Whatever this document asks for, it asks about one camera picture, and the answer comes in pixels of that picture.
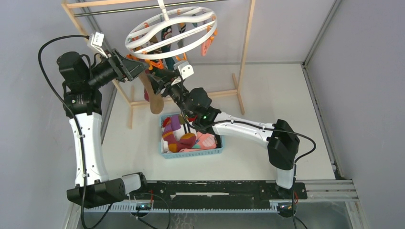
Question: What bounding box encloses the pink sock in basket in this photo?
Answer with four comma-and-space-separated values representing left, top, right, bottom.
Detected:
180, 132, 217, 152

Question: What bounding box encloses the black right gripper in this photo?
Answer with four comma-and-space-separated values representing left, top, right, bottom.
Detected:
147, 68, 193, 119

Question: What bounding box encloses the light blue plastic basket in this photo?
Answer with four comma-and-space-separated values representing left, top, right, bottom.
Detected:
160, 114, 224, 159

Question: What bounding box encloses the pink clothespin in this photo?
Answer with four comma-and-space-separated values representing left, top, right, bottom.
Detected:
201, 37, 214, 56

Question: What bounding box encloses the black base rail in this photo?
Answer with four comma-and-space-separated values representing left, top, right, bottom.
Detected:
133, 180, 308, 210

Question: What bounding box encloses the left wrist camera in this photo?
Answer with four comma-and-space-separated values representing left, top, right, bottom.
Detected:
87, 31, 106, 56

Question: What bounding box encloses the orange clothespin left front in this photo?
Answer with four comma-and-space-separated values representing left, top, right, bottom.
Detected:
145, 59, 165, 70

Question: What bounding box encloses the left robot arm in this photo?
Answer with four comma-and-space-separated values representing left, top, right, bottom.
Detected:
56, 50, 149, 208

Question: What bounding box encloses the white round sock hanger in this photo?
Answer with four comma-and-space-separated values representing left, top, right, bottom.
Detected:
125, 0, 218, 60

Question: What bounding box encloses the wooden drying rack frame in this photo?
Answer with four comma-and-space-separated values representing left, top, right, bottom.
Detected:
61, 0, 256, 129

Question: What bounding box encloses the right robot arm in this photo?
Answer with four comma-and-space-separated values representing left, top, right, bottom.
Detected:
146, 69, 300, 198

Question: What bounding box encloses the green christmas hanging sock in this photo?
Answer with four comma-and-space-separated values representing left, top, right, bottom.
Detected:
161, 26, 175, 71

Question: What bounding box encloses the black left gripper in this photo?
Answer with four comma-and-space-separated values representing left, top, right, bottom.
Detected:
86, 49, 150, 89

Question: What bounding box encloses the purple striped sock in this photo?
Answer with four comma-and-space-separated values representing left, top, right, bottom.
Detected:
162, 114, 196, 153

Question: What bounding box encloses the tan brown ribbed sock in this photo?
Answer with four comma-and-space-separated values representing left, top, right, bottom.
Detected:
138, 72, 164, 115

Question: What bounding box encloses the metal hanging rod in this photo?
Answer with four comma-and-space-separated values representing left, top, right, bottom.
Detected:
74, 0, 226, 18

